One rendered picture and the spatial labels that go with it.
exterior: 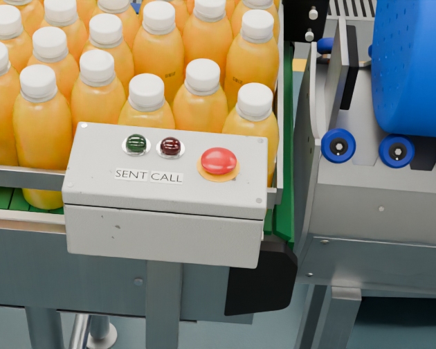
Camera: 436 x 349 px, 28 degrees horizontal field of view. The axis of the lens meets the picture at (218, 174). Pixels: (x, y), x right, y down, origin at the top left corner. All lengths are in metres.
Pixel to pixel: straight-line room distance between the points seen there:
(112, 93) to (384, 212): 0.40
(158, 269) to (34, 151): 0.20
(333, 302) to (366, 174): 0.31
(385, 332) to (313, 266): 0.85
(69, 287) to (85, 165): 0.33
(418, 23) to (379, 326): 1.26
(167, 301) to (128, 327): 1.05
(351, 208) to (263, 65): 0.23
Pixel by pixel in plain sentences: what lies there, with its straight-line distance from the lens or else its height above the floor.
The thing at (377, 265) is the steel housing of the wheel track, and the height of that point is 0.73.
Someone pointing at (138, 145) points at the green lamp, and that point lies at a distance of 0.88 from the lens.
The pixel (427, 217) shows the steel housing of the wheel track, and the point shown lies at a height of 0.87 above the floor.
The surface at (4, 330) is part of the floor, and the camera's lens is 2.09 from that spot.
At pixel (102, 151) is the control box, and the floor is 1.10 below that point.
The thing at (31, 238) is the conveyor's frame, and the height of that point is 0.88.
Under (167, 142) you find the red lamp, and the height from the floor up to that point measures 1.11.
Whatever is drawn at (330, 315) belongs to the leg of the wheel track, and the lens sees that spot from 1.42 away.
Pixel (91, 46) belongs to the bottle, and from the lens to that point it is 1.07.
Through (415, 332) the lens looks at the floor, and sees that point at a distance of 2.16.
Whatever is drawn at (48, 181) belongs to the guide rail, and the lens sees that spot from 1.04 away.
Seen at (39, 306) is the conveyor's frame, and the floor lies 0.74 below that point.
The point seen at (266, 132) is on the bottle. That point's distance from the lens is 0.98.
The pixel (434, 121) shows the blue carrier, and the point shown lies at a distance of 1.06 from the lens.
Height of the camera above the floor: 1.73
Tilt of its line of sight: 46 degrees down
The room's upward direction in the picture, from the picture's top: 5 degrees clockwise
